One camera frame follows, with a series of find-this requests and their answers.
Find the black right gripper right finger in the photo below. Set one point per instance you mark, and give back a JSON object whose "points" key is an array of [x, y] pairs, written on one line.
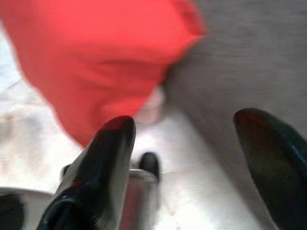
{"points": [[278, 167]]}

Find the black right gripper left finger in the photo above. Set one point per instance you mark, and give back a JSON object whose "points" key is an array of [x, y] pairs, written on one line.
{"points": [[96, 179]]}

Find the grey two seat sofa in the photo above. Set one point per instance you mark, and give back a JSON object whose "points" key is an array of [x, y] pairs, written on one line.
{"points": [[239, 48]]}

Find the red pillow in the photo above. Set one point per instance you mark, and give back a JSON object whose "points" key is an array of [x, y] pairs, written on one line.
{"points": [[84, 60]]}

